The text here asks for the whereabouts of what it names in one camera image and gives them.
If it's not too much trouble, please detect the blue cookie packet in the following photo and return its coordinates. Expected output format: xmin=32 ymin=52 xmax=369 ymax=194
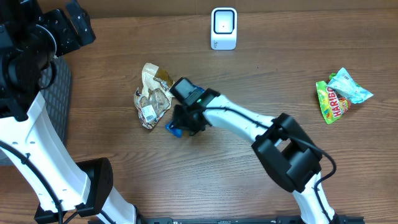
xmin=166 ymin=78 xmax=207 ymax=138

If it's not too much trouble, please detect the beige brown snack bag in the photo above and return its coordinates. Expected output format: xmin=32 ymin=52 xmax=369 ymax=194
xmin=134 ymin=63 xmax=174 ymax=129

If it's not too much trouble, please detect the green gummy candy bag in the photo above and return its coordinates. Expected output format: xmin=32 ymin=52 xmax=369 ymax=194
xmin=316 ymin=81 xmax=352 ymax=124

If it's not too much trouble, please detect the light teal snack packet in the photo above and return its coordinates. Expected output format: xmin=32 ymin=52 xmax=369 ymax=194
xmin=327 ymin=67 xmax=374 ymax=104

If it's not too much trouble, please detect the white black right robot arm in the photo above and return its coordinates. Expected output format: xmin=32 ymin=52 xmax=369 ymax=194
xmin=170 ymin=88 xmax=345 ymax=223

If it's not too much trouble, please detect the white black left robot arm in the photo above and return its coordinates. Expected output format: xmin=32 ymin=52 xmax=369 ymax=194
xmin=1 ymin=0 xmax=143 ymax=223

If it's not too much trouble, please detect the white barcode scanner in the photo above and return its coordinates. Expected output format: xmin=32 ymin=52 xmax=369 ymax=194
xmin=210 ymin=7 xmax=238 ymax=50

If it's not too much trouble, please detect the grey plastic mesh basket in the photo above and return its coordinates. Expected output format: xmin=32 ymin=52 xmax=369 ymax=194
xmin=0 ymin=55 xmax=73 ymax=167

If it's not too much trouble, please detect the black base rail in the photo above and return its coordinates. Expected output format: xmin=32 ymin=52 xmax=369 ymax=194
xmin=136 ymin=215 xmax=365 ymax=224

